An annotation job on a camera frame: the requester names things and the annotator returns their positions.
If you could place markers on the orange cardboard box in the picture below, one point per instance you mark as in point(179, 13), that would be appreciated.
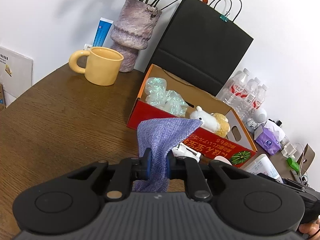
point(237, 147)

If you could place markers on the black paper bag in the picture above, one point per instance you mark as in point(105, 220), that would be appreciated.
point(201, 48)

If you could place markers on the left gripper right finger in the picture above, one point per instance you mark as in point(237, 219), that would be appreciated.
point(175, 167)

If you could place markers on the purple textured vase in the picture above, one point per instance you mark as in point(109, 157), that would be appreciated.
point(132, 31)

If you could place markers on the water bottle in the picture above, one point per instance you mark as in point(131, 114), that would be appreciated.
point(234, 87)
point(255, 102)
point(248, 91)

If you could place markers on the white board leaning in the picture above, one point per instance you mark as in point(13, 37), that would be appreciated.
point(16, 74)

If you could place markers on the water bottle right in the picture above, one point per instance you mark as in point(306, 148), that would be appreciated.
point(255, 102)

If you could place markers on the white charger block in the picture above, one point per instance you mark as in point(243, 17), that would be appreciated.
point(288, 150)

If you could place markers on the purple tissue pack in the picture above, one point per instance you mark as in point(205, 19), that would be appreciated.
point(268, 136)

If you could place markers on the water bottle middle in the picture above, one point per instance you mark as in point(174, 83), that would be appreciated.
point(248, 91)

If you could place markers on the white translucent bottle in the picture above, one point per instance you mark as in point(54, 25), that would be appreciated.
point(262, 164)

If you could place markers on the yellow ceramic mug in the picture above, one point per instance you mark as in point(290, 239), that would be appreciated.
point(102, 66)

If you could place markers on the small white spray bottle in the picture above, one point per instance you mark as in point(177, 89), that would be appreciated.
point(182, 150)

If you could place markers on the blue white tube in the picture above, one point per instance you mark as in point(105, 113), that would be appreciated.
point(103, 28)

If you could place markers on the iridescent plastic wrap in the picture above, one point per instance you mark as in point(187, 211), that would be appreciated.
point(158, 96)

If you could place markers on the small white robot figurine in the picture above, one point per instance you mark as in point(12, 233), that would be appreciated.
point(258, 116)

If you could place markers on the white yellow plush toy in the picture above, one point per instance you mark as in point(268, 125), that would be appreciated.
point(216, 123)

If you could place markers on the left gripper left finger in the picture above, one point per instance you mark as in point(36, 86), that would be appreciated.
point(142, 166)

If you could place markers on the right hand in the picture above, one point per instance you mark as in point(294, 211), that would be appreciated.
point(311, 229)

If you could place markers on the brown cardboard carton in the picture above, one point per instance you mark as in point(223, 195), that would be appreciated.
point(2, 99)

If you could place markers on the purple knitted cloth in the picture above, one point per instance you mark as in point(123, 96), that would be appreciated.
point(161, 135)

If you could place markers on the green object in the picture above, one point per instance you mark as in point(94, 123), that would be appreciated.
point(293, 164)

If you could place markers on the teal binder clip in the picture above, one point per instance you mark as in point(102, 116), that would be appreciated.
point(224, 17)

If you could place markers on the water bottle left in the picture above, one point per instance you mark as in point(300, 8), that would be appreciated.
point(234, 87)

